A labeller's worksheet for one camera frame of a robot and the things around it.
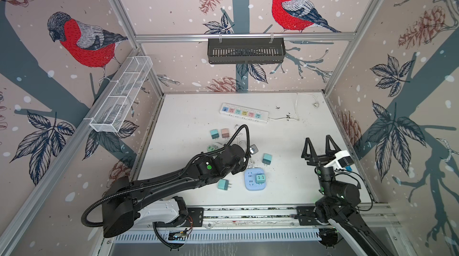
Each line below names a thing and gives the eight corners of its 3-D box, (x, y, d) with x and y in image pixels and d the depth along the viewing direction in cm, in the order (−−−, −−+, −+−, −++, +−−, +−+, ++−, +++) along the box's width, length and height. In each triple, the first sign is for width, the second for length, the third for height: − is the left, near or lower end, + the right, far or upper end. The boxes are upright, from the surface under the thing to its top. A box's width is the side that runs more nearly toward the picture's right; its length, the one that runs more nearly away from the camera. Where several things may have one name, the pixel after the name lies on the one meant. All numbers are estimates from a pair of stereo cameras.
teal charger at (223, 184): (217, 190, 83) (217, 188, 81) (218, 181, 85) (218, 179, 83) (231, 190, 83) (231, 188, 81) (231, 180, 85) (231, 179, 83)
